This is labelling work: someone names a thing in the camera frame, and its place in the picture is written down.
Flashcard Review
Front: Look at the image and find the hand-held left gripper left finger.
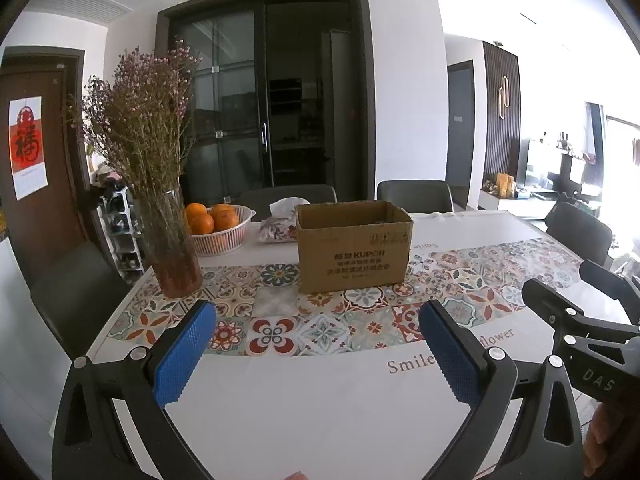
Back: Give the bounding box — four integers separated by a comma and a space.
51, 300, 218, 480

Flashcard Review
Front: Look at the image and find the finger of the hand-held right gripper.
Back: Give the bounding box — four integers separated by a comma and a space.
521, 277, 586, 331
579, 259, 640, 326

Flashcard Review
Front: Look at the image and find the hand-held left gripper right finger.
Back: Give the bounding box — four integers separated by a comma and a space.
419, 300, 583, 480

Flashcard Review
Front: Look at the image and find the brown cardboard box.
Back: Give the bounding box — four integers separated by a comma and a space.
294, 200, 415, 295

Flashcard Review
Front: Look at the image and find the person's right hand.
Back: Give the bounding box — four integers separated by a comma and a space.
582, 400, 618, 466

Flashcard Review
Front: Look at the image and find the dark grey dining chair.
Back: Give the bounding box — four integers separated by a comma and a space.
239, 184, 339, 221
376, 180, 455, 214
545, 202, 614, 266
30, 240, 131, 361

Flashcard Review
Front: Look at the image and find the glass vase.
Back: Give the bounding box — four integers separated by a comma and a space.
134, 185, 205, 299

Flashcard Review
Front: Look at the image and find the white low cabinet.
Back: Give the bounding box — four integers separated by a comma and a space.
479, 187, 551, 218

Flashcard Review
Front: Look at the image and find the white plastic fruit basket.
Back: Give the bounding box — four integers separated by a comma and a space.
187, 205, 257, 257

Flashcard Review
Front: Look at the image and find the shoe rack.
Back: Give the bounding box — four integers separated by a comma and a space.
97, 185, 146, 286

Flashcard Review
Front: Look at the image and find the floral tissue box cover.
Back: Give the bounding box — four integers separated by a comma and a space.
257, 215, 300, 244

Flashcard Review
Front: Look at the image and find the white tissue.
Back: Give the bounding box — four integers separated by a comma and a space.
269, 197, 311, 218

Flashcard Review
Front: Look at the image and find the dark interior door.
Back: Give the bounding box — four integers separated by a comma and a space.
445, 60, 476, 211

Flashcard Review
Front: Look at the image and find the dried flower bouquet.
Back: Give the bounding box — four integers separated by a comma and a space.
62, 37, 203, 201

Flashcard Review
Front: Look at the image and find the brown wooden door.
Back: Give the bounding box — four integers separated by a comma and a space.
0, 46, 96, 286

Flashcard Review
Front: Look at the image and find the dark sliding glass door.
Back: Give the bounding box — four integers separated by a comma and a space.
155, 0, 376, 206

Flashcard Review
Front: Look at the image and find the ceiling air vent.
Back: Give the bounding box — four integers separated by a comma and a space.
30, 0, 131, 26

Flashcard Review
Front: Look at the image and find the dark slatted wall panel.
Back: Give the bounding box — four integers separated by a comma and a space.
482, 41, 522, 196

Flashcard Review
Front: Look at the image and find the red wall calendar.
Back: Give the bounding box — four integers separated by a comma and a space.
8, 96, 49, 201

